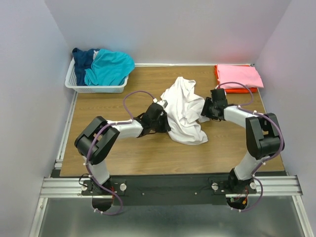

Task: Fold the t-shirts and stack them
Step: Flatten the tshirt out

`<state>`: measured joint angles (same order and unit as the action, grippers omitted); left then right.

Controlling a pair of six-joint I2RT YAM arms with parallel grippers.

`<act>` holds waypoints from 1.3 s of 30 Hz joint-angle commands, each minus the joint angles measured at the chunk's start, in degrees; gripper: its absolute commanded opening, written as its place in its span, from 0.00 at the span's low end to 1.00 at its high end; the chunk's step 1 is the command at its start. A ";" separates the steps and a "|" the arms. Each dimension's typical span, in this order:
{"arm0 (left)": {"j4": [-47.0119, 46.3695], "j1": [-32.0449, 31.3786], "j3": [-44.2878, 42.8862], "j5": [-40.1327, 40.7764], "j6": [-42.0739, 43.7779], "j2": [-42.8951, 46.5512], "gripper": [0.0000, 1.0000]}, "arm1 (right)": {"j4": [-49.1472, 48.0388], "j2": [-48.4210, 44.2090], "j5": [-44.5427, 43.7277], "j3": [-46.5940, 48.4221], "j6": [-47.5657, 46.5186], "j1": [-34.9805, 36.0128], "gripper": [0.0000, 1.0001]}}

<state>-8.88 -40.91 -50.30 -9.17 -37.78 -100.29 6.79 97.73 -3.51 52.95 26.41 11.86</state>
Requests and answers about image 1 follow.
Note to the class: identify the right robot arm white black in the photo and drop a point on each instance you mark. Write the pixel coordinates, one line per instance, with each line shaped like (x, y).
(264, 139)

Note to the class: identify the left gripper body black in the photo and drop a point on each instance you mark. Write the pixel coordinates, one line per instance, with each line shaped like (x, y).
(161, 125)

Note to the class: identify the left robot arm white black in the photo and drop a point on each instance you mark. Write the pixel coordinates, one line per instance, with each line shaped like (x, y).
(98, 138)

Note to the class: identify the teal t shirt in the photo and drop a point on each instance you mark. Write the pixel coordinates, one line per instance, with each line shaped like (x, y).
(108, 68)

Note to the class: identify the pink folded t shirt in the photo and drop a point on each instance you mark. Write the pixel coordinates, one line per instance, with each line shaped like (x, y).
(234, 77)

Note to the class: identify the white t shirt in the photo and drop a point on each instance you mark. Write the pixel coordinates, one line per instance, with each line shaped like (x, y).
(183, 110)

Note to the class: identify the white plastic laundry basket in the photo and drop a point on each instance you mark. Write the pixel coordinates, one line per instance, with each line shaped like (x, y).
(71, 83)

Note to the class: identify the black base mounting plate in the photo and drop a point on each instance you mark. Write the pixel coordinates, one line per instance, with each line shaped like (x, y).
(181, 189)

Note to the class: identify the navy blue t shirt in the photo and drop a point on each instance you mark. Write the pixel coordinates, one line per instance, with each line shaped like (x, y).
(83, 61)

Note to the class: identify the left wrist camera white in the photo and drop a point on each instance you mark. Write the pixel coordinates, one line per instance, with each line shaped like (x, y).
(163, 103)

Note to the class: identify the orange folded t shirt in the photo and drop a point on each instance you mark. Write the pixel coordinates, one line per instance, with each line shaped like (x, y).
(233, 90)

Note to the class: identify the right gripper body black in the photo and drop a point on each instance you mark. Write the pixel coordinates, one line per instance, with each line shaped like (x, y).
(214, 105)

